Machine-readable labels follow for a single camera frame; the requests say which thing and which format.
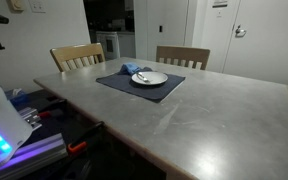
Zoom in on dark blue cloth placemat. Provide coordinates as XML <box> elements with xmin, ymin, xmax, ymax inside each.
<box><xmin>95</xmin><ymin>66</ymin><xmax>187</xmax><ymax>104</ymax></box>

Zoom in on door sign plate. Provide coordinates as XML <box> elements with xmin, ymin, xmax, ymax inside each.
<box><xmin>212</xmin><ymin>0</ymin><xmax>229</xmax><ymax>9</ymax></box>

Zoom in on beige wall thermostat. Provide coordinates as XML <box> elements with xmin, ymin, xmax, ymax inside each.
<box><xmin>6</xmin><ymin>0</ymin><xmax>25</xmax><ymax>13</ymax></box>

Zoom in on brown wooden chair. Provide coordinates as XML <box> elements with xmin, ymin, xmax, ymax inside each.
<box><xmin>155</xmin><ymin>45</ymin><xmax>211</xmax><ymax>71</ymax></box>

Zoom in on silver door lever handle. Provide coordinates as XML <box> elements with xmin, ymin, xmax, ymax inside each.
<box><xmin>234</xmin><ymin>24</ymin><xmax>247</xmax><ymax>38</ymax></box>

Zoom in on red handled bar clamp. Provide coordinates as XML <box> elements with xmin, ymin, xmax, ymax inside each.
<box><xmin>37</xmin><ymin>98</ymin><xmax>68</xmax><ymax>119</ymax></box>

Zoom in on white kitchen appliance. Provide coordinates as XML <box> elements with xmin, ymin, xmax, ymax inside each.
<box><xmin>95</xmin><ymin>31</ymin><xmax>121</xmax><ymax>61</ymax></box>

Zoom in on silver metal bracket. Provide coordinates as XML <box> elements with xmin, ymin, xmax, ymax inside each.
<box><xmin>17</xmin><ymin>107</ymin><xmax>42</xmax><ymax>131</ymax></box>

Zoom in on white round plate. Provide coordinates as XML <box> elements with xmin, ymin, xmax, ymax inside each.
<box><xmin>131</xmin><ymin>71</ymin><xmax>169</xmax><ymax>86</ymax></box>

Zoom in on blue microfibre towel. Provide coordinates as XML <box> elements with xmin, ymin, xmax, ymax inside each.
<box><xmin>118</xmin><ymin>62</ymin><xmax>142</xmax><ymax>76</ymax></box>

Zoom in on orange handled bar clamp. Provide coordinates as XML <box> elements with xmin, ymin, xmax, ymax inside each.
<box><xmin>66</xmin><ymin>121</ymin><xmax>106</xmax><ymax>155</ymax></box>

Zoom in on blue box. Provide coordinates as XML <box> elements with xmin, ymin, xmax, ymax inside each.
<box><xmin>4</xmin><ymin>87</ymin><xmax>31</xmax><ymax>108</ymax></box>

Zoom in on light wooden chair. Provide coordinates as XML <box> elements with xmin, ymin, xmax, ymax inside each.
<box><xmin>49</xmin><ymin>42</ymin><xmax>106</xmax><ymax>73</ymax></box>

